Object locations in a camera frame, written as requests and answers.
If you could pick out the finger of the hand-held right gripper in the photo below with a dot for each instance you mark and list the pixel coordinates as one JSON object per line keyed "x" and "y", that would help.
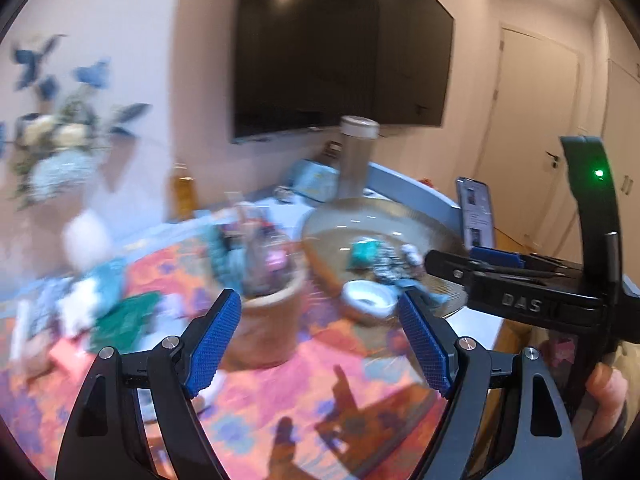
{"x": 495, "y": 256}
{"x": 520, "y": 302}

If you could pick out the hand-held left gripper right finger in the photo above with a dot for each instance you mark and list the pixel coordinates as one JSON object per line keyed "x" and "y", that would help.
{"x": 425, "y": 345}

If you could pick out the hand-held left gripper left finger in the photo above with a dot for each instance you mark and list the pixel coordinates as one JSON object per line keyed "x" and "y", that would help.
{"x": 215, "y": 345}

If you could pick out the small patterned plush toy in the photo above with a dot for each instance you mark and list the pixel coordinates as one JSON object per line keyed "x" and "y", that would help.
{"x": 397, "y": 265}

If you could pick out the green packet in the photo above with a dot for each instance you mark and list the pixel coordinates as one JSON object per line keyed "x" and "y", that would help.
{"x": 125, "y": 322}

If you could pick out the teal soft packet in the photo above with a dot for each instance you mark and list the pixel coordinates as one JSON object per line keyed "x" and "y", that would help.
{"x": 366, "y": 254}

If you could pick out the large round glass plate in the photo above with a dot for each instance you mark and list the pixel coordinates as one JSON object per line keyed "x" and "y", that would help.
{"x": 340, "y": 235}

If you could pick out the person's right forearm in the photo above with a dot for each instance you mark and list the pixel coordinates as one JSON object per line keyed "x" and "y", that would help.
{"x": 615, "y": 452}

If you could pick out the person's right hand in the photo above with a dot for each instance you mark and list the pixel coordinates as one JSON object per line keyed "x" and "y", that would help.
{"x": 605, "y": 392}

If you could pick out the smartphone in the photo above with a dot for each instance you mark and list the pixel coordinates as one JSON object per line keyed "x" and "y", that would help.
{"x": 476, "y": 210}

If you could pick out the woven basket with items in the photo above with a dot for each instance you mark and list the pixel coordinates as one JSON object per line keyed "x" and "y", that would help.
{"x": 265, "y": 325}

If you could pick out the small white bowl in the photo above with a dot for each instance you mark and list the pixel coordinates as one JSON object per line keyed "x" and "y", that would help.
{"x": 370, "y": 302}

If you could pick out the white wardrobe door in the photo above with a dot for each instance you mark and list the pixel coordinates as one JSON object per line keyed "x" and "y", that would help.
{"x": 620, "y": 125}

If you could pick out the floral table mat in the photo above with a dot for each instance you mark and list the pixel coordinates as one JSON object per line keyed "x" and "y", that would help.
{"x": 310, "y": 370}

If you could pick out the bunch of pens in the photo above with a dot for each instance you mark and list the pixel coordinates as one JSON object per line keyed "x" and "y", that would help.
{"x": 255, "y": 250}

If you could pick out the pink flat item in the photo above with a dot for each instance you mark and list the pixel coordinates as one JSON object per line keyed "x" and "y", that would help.
{"x": 70, "y": 360}

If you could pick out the yellow oil bottle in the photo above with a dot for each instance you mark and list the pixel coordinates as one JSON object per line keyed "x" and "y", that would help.
{"x": 184, "y": 192}

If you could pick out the tall jar with white lid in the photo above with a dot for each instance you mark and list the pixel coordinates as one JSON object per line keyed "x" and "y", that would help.
{"x": 357, "y": 160}

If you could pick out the light blue box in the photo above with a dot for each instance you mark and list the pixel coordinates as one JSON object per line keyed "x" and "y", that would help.
{"x": 316, "y": 180}

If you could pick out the blue white flower bouquet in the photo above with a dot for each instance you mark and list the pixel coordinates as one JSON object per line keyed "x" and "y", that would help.
{"x": 55, "y": 135}

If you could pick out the black wall television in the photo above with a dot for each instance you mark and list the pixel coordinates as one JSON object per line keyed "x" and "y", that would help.
{"x": 340, "y": 50}

